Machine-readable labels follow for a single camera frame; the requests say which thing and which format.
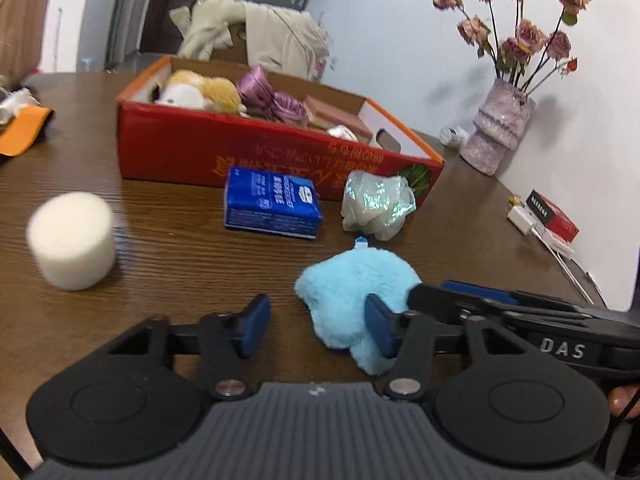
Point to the white and red box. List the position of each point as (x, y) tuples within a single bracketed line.
[(560, 244)]

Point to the wooden chair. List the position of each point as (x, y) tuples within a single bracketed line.
[(232, 45)]

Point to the lilac textured vase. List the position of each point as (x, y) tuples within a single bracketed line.
[(495, 125)]

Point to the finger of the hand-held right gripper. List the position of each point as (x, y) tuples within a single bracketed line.
[(440, 302), (475, 291)]

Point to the white cylinder sponge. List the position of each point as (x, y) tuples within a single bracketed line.
[(70, 240)]

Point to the clear plastic bags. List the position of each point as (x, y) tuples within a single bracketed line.
[(15, 102)]

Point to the iridescent crumpled wrapper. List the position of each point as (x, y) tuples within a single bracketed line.
[(375, 205)]

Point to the white charger plug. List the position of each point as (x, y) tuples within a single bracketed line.
[(522, 217)]

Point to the orange cloth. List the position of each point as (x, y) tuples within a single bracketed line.
[(22, 130)]

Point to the light blue fluffy plush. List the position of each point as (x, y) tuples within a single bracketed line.
[(350, 290)]

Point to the beige jacket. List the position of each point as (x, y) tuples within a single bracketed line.
[(280, 35)]

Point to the dark brown door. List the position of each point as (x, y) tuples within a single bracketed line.
[(170, 5)]

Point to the yellow and white plush toy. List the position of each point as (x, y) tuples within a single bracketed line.
[(220, 92)]

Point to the pink hard-shell suitcase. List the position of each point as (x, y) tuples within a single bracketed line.
[(25, 20)]

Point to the red cardboard box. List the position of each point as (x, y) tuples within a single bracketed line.
[(175, 150)]

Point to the small white object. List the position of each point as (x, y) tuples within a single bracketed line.
[(452, 136)]

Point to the red and black box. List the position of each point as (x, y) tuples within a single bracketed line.
[(555, 215)]

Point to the person's right hand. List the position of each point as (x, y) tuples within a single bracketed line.
[(625, 401)]

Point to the dried pink roses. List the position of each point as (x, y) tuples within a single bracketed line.
[(525, 40)]

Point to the blue tissue pack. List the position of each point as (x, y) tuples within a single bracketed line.
[(270, 202)]

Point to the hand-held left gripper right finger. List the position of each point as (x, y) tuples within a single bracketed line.
[(380, 327)]

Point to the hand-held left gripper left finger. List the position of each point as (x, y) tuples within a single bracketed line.
[(255, 327)]

